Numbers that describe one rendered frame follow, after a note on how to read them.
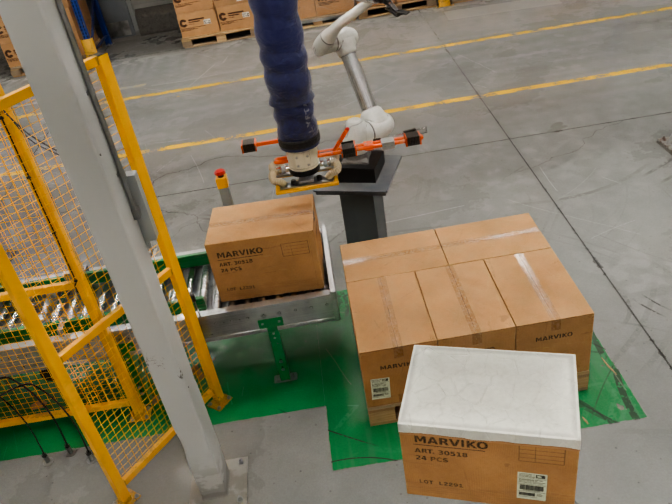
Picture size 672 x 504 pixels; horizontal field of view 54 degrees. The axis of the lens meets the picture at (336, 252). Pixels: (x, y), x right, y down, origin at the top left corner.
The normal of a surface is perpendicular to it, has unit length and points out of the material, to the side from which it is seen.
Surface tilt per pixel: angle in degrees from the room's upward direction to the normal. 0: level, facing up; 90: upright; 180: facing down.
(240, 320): 90
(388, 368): 90
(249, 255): 90
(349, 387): 0
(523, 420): 0
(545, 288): 0
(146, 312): 90
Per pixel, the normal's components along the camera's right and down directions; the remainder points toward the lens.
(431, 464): -0.24, 0.58
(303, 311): 0.09, 0.55
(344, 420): -0.14, -0.82
